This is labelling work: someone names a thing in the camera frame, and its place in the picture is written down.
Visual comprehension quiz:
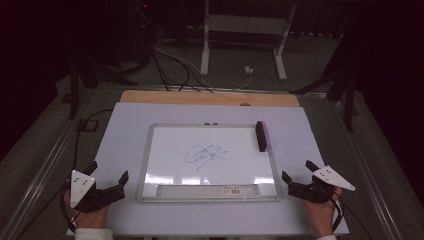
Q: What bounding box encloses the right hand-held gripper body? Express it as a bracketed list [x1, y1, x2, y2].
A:
[288, 165, 356, 204]

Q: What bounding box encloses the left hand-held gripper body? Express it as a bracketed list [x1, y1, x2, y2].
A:
[69, 169, 126, 214]

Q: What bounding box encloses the black and pink whiteboard eraser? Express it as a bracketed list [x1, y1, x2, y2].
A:
[255, 120, 271, 153]

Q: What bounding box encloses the white whiteboard with metal frame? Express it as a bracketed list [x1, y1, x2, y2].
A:
[135, 123, 281, 204]

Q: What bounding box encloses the person's left hand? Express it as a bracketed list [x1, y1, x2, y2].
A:
[63, 189, 111, 231]

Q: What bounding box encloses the person's right hand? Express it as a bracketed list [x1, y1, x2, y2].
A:
[303, 186, 343, 238]

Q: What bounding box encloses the black tripod stand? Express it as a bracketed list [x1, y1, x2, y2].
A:
[289, 33, 361, 133]
[61, 54, 138, 120]

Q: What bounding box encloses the dark equipment rack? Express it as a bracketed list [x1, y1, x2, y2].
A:
[131, 0, 158, 68]

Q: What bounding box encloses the white metal stand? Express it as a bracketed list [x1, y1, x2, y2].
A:
[199, 0, 298, 82]

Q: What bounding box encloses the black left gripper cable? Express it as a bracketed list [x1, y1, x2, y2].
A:
[14, 108, 115, 240]

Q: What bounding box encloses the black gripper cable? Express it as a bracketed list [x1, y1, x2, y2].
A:
[14, 108, 115, 240]
[329, 194, 373, 240]

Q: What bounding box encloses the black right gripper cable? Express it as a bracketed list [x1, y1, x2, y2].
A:
[329, 194, 373, 240]

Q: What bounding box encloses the bundle of black floor cables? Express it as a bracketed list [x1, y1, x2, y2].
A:
[150, 43, 215, 93]

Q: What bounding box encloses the white plug with cable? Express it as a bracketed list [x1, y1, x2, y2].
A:
[216, 65, 255, 91]

